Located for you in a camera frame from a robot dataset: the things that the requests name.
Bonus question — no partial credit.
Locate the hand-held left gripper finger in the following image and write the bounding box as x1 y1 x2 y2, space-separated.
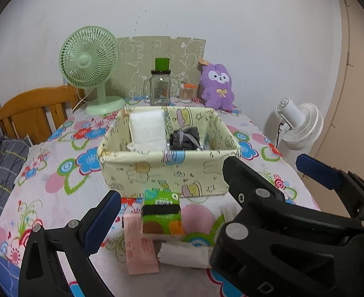
19 190 122 297

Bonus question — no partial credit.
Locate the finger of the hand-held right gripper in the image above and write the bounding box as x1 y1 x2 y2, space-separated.
209 155 364 278
296 154 364 232

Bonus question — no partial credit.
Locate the pink packet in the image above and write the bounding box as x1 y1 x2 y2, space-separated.
124 215 160 275

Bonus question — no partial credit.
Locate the green tissue packet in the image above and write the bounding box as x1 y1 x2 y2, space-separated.
142 188 185 239

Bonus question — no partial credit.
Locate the cartoon print fabric storage box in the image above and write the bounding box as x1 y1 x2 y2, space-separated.
97 105 243 198

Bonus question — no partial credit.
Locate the white cloth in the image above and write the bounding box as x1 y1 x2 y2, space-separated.
156 243 209 269

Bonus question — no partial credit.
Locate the grey drawstring pouch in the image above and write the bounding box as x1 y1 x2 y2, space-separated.
170 127 205 151

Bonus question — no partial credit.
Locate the white towel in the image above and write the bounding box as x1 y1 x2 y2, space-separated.
128 110 168 152

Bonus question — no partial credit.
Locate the small white packet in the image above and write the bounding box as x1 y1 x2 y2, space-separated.
219 204 243 222

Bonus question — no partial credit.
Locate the white standing fan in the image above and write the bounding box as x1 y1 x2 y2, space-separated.
262 98 324 163

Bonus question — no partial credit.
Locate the beige door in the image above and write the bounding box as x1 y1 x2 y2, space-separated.
309 0 364 198

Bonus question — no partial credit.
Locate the blue checked bedsheet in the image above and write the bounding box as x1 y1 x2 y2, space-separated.
0 241 24 297

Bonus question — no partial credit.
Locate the wooden headboard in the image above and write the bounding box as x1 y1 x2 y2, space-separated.
0 85 86 145

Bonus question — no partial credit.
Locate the purple plush bunny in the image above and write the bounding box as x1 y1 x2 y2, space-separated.
198 59 236 112

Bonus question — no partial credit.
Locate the small toothpick jar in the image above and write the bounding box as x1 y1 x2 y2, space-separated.
179 83 198 103

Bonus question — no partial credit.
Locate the glass jar with green lid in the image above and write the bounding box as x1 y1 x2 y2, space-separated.
143 57 178 106

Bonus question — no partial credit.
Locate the green desk fan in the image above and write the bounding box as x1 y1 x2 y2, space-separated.
60 25 127 116

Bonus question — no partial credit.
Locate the green patterned board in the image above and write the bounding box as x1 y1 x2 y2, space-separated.
111 35 207 98

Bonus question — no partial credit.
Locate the black fan cable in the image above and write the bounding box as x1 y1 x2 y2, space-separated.
276 122 289 146

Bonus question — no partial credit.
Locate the white fan cable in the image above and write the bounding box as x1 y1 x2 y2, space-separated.
73 88 96 112

